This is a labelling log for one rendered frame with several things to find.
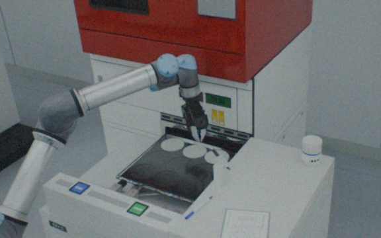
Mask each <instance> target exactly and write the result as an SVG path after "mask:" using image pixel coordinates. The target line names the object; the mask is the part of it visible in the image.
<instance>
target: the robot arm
mask: <svg viewBox="0 0 381 238"><path fill-rule="evenodd" d="M175 85H180V89H179V92H181V95H182V98H183V100H184V101H185V104H184V105H182V106H181V109H182V113H183V117H184V119H185V122H186V124H185V125H186V128H187V130H188V131H189V133H190V135H192V136H193V138H194V139H195V140H196V141H197V142H199V143H200V142H201V141H202V140H203V138H204V135H205V134H206V131H207V129H208V124H209V121H208V115H207V114H205V113H204V112H205V111H204V110H203V109H202V106H201V105H200V102H199V101H198V99H199V98H200V84H199V80H198V72H197V66H196V60H195V57H194V56H192V55H188V54H185V55H181V56H179V57H175V56H173V55H171V54H163V55H162V56H160V57H159V58H158V59H157V60H155V61H153V62H152V63H149V64H147V65H143V66H141V67H137V68H135V69H133V70H130V71H127V72H124V73H121V74H119V75H116V76H114V77H111V78H110V79H107V80H104V81H101V82H99V83H95V84H93V85H90V86H88V87H84V88H82V89H79V90H78V89H74V88H72V89H70V90H67V91H66V92H64V93H60V94H57V95H54V96H52V97H50V98H48V99H46V100H45V101H44V102H43V103H42V104H41V106H40V108H39V112H38V117H39V121H38V122H37V124H36V126H35V128H34V130H33V136H34V141H33V142H32V146H31V148H30V150H29V152H28V154H27V155H26V157H25V159H24V161H23V163H22V165H21V167H20V169H19V172H18V174H17V176H16V178H15V179H14V181H13V183H12V185H11V187H10V189H9V191H8V194H7V197H6V198H5V199H4V201H3V203H2V205H0V238H22V237H23V233H24V231H25V229H26V227H27V224H28V223H29V219H28V218H27V214H28V213H29V211H30V207H31V205H32V203H33V201H34V199H35V198H36V195H37V192H38V191H39V190H40V187H41V186H42V183H43V181H44V178H45V176H46V174H47V172H48V169H49V168H50V167H51V165H52V162H53V160H54V157H55V156H56V153H57V152H58V149H60V148H63V147H65V145H66V143H67V141H68V139H69V137H70V135H71V134H72V133H73V132H74V131H75V129H76V126H77V119H79V118H80V117H82V116H84V115H85V114H86V113H87V112H88V111H90V110H92V109H95V108H98V107H100V106H103V105H106V104H107V103H109V102H112V101H115V100H118V99H121V98H122V97H126V96H128V95H131V94H134V93H137V92H139V91H142V89H145V88H148V89H149V91H150V92H156V91H160V90H161V89H166V88H168V87H172V86H175ZM198 130H200V131H199V134H200V137H198V134H197V131H198Z"/></svg>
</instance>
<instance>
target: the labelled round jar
mask: <svg viewBox="0 0 381 238"><path fill-rule="evenodd" d="M321 145H322V140H321V138H319V137H317V136H306V137H304V138H303V140H302V163H303V164H305V165H307V166H310V167H314V166H317V165H319V164H320V161H321Z"/></svg>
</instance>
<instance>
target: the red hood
mask: <svg viewBox="0 0 381 238"><path fill-rule="evenodd" d="M313 1H314V0H73V4H74V8H75V16H76V19H77V22H78V27H79V34H80V38H81V45H82V50H83V52H84V53H88V54H95V55H99V56H106V57H110V58H117V59H121V60H128V61H134V62H137V63H142V64H146V65H147V64H149V63H152V62H153V61H155V60H157V59H158V58H159V57H160V56H162V55H163V54H171V55H173V56H175V57H179V56H181V55H185V54H188V55H192V56H194V57H195V60H196V66H197V72H198V74H199V75H206V76H207V77H213V78H217V79H224V80H228V81H235V82H239V83H247V82H248V81H249V80H250V79H251V78H252V77H253V76H254V75H255V74H256V73H257V72H258V71H259V70H261V69H262V68H263V67H264V66H265V65H267V64H268V62H269V61H270V60H271V59H272V58H273V57H275V56H276V55H277V54H278V53H279V52H280V51H281V50H282V49H283V48H284V47H285V46H286V45H288V44H289V43H290V42H291V41H292V40H293V39H294V38H295V37H296V35H297V34H299V33H301V31H303V29H305V27H307V26H308V24H310V23H311V22H312V13H313Z"/></svg>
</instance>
